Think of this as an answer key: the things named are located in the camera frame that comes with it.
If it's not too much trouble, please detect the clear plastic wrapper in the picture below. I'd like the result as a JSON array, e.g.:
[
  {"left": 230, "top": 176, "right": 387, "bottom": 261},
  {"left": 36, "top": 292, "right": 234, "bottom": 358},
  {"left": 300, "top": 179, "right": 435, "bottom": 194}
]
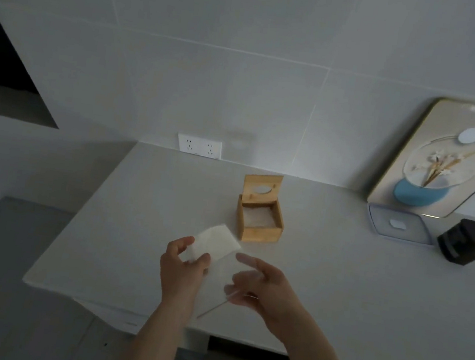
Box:
[{"left": 196, "top": 249, "right": 265, "bottom": 326}]

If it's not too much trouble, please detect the white wall socket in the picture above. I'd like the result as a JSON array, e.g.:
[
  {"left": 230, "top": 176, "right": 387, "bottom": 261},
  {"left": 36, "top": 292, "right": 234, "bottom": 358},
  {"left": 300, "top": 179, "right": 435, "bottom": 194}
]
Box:
[{"left": 175, "top": 133, "right": 224, "bottom": 160}]

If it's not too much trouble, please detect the flower print tray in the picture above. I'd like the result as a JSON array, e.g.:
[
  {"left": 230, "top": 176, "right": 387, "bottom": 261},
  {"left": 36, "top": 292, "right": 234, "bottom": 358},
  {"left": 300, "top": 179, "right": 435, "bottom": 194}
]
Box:
[{"left": 366, "top": 89, "right": 475, "bottom": 223}]

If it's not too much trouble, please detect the white tissue pack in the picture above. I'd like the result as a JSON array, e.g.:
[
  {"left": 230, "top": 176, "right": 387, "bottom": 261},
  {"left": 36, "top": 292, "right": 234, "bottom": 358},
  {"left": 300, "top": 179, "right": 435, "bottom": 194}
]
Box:
[{"left": 184, "top": 220, "right": 244, "bottom": 274}]

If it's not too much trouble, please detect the bamboo tissue box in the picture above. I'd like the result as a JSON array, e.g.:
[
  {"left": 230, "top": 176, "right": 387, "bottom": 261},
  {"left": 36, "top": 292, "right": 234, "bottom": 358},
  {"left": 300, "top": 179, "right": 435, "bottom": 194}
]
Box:
[{"left": 233, "top": 170, "right": 291, "bottom": 247}]

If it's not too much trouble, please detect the person's right hand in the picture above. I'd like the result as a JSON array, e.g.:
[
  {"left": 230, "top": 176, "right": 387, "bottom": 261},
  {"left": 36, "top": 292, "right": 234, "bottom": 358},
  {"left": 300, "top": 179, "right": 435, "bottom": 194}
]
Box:
[{"left": 218, "top": 252, "right": 311, "bottom": 347}]

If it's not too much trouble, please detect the clear plastic container lid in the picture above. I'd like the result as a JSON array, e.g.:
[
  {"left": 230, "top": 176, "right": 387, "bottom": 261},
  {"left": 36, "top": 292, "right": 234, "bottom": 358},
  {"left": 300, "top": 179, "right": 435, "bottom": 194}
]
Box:
[{"left": 364, "top": 202, "right": 438, "bottom": 247}]

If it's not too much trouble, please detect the black dispenser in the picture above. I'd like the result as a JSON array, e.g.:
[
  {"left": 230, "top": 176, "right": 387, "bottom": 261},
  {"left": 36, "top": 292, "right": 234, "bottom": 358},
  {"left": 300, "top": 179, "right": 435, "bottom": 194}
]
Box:
[{"left": 434, "top": 216, "right": 475, "bottom": 268}]

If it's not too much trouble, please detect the person's left forearm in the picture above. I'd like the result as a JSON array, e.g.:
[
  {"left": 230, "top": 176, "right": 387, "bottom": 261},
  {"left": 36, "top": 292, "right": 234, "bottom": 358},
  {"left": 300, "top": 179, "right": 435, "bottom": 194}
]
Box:
[{"left": 111, "top": 295, "right": 198, "bottom": 360}]

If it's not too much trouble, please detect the person's left hand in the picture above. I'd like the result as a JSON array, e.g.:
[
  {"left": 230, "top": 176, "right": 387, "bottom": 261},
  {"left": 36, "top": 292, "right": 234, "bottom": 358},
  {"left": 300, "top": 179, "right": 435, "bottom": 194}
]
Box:
[{"left": 155, "top": 233, "right": 214, "bottom": 313}]

